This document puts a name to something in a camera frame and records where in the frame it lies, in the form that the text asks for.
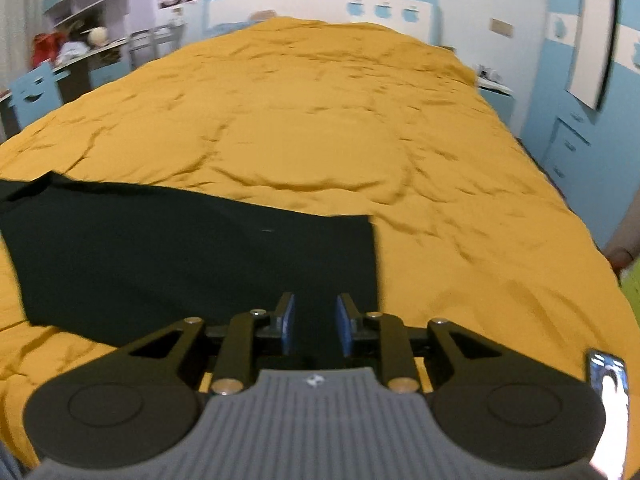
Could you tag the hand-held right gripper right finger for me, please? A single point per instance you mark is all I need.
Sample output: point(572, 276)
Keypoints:
point(344, 322)

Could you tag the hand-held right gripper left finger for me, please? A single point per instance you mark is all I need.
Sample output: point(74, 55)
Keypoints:
point(288, 321)

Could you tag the black pants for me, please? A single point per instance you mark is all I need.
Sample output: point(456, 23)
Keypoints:
point(150, 250)

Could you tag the yellow blanket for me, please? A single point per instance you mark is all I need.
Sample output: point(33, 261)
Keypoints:
point(325, 135)

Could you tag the blue white nightstand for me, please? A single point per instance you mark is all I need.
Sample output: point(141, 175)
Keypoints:
point(496, 100)

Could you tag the black smartphone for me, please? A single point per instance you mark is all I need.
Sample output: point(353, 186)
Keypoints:
point(607, 395)

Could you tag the blue wardrobe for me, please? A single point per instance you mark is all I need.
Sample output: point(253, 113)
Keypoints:
point(560, 125)

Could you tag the grey metal rack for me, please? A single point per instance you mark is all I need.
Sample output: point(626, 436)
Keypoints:
point(155, 42)

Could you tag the desk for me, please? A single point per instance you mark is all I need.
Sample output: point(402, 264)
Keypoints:
point(100, 67)

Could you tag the white blue bed headboard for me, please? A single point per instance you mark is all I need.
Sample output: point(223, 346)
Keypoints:
point(310, 5)

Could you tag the blue chair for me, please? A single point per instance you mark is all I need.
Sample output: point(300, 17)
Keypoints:
point(37, 92)

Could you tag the cream hat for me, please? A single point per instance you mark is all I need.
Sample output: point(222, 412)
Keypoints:
point(97, 36)

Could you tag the white cloth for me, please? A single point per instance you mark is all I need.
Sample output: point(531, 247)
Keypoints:
point(74, 52)

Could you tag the red bag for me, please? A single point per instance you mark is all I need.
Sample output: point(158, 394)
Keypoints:
point(47, 49)

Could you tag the white cabinet door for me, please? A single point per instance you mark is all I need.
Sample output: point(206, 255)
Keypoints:
point(590, 35)

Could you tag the beige wall switch plate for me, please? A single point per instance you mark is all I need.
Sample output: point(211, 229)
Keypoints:
point(501, 28)

